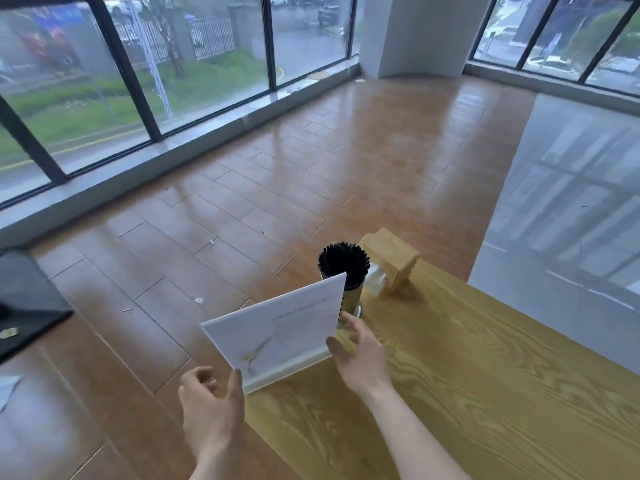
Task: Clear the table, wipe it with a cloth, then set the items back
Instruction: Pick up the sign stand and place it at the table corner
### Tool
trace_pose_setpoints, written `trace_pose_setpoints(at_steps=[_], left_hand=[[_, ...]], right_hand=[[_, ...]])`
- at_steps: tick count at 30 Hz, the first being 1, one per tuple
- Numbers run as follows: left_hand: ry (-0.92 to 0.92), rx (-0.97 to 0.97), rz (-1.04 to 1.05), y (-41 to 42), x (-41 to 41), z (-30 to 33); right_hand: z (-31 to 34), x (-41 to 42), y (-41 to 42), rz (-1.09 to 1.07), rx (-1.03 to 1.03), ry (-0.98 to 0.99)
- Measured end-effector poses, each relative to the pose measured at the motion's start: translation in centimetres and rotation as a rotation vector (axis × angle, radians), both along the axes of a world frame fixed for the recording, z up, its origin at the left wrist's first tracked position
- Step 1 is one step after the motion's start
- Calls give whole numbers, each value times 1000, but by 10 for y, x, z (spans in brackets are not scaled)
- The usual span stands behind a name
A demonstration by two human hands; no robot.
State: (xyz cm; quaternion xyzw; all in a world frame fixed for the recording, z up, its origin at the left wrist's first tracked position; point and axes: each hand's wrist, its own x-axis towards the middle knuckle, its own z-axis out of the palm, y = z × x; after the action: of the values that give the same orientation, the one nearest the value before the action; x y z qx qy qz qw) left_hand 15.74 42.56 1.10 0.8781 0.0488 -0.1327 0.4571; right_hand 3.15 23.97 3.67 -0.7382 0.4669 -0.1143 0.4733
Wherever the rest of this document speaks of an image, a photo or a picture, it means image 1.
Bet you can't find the person's right hand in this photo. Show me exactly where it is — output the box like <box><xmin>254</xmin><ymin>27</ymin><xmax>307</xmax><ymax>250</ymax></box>
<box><xmin>325</xmin><ymin>310</ymin><xmax>393</xmax><ymax>401</ymax></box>

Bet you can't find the person's left hand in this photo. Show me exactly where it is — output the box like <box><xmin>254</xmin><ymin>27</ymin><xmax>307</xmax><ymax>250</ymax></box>
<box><xmin>178</xmin><ymin>365</ymin><xmax>246</xmax><ymax>463</ymax></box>

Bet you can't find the white acrylic sign stand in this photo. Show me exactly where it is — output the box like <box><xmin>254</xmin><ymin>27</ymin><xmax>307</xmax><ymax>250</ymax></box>
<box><xmin>199</xmin><ymin>272</ymin><xmax>348</xmax><ymax>395</ymax></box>

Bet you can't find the white tissue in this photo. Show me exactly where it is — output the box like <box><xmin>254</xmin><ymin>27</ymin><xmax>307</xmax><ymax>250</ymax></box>
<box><xmin>363</xmin><ymin>262</ymin><xmax>389</xmax><ymax>297</ymax></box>

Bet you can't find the bundle of black chopsticks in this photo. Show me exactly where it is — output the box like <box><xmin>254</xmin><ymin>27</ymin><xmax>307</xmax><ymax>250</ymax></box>
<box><xmin>317</xmin><ymin>240</ymin><xmax>372</xmax><ymax>291</ymax></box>

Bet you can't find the wooden tissue box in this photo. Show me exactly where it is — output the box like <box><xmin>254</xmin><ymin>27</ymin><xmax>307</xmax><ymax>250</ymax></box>
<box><xmin>357</xmin><ymin>227</ymin><xmax>422</xmax><ymax>294</ymax></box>

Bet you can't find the person's right forearm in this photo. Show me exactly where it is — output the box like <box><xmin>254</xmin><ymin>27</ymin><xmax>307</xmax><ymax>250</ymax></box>
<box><xmin>367</xmin><ymin>382</ymin><xmax>473</xmax><ymax>480</ymax></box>

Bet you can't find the black flat furniture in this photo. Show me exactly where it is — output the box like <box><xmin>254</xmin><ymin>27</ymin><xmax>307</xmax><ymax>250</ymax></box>
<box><xmin>0</xmin><ymin>248</ymin><xmax>75</xmax><ymax>367</ymax></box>

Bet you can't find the black framed side window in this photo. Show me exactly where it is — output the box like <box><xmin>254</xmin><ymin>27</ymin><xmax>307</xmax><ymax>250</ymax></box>
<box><xmin>0</xmin><ymin>0</ymin><xmax>361</xmax><ymax>208</ymax></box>

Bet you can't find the black framed barred window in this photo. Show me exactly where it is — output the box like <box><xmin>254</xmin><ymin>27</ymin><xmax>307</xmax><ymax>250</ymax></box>
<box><xmin>469</xmin><ymin>0</ymin><xmax>640</xmax><ymax>98</ymax></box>

